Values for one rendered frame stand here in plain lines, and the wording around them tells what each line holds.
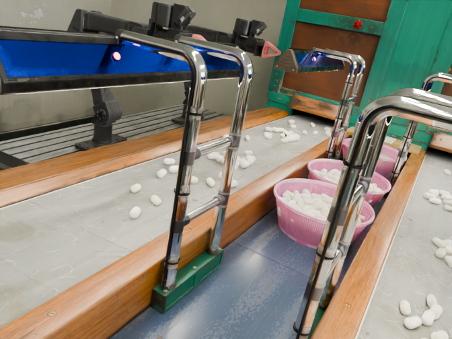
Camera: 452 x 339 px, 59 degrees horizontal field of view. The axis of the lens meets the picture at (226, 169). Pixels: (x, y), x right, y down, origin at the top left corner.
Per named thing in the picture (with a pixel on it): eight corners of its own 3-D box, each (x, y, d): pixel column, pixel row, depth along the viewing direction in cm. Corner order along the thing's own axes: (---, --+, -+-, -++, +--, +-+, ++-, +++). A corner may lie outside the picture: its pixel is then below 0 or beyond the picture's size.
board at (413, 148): (343, 133, 184) (344, 130, 183) (350, 128, 196) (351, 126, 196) (418, 155, 170) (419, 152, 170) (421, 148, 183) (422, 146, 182)
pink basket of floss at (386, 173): (354, 179, 153) (362, 157, 149) (325, 155, 177) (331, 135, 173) (413, 185, 160) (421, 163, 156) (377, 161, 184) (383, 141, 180)
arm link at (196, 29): (238, 33, 177) (180, 21, 187) (229, 33, 169) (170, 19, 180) (233, 62, 181) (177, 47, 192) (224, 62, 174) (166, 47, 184)
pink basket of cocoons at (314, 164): (301, 207, 120) (309, 179, 117) (300, 177, 145) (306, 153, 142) (390, 228, 118) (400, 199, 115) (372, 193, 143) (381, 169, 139)
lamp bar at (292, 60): (272, 68, 128) (278, 45, 126) (327, 66, 180) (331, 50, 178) (295, 73, 125) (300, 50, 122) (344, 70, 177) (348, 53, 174)
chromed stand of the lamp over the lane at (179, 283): (85, 268, 76) (100, 25, 60) (153, 231, 93) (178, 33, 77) (163, 315, 68) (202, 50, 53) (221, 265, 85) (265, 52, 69)
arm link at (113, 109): (124, 118, 139) (93, 25, 135) (111, 120, 133) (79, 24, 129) (111, 122, 142) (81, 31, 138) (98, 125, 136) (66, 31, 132)
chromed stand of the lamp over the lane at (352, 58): (279, 161, 158) (307, 46, 142) (296, 151, 174) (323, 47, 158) (324, 177, 150) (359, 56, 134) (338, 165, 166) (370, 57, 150)
